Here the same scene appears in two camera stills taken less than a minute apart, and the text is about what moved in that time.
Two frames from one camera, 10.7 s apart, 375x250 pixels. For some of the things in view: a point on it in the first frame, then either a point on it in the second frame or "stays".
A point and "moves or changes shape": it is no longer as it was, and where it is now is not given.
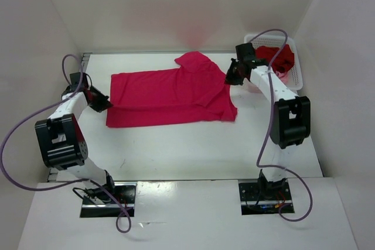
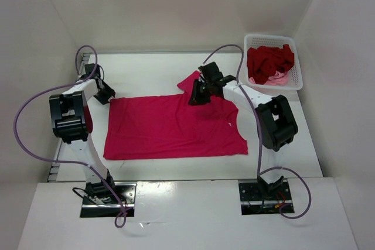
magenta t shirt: (195, 89) moves or changes shape
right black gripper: (229, 78) -> (196, 98)
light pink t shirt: (283, 76) stays
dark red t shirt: (284, 60) stays
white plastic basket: (294, 81) stays
